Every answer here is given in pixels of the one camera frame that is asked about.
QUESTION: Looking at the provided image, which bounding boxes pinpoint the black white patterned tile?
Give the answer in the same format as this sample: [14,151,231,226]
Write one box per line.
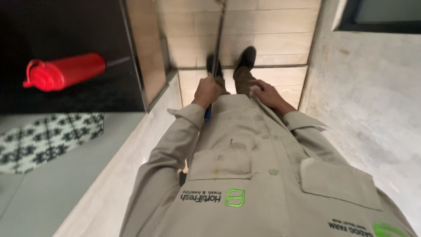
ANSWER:
[0,113,105,175]

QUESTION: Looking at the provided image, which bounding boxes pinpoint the person's right hand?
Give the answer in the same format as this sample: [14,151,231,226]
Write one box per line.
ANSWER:
[249,80,287,111]

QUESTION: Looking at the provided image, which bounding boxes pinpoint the metal pole with blue grip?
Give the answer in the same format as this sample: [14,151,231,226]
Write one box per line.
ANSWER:
[204,0,228,123]

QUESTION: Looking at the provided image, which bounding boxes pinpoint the white cloth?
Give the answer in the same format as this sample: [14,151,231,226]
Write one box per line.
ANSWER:
[249,84,264,98]

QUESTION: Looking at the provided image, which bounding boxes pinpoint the black right shoe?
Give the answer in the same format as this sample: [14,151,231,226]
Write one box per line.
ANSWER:
[234,46,257,74]

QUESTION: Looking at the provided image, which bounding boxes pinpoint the beige uniform shirt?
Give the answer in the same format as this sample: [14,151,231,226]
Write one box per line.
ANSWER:
[119,94,419,237]

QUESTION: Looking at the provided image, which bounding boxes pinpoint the metal frame strip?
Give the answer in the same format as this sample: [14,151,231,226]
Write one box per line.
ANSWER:
[119,0,149,113]

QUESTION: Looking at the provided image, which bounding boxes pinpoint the black left shoe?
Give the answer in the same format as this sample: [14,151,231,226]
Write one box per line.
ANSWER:
[206,54,223,78]

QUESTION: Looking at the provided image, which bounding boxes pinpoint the red plastic bottle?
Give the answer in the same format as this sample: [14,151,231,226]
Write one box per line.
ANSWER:
[22,53,107,93]

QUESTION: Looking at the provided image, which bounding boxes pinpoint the brown trousers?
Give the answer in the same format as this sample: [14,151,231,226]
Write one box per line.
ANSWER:
[214,66,261,98]

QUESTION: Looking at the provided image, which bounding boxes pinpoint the black counter top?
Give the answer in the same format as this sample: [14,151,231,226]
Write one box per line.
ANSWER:
[0,0,147,114]

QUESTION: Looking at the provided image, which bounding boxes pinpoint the dark window frame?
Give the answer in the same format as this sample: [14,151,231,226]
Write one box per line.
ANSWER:
[332,0,421,34]

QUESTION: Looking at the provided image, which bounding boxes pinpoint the black shoe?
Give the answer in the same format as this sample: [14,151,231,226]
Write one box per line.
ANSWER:
[206,54,223,78]
[234,46,257,74]

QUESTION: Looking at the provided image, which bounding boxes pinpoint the person's left hand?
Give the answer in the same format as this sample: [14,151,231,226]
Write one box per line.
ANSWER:
[192,75,222,109]

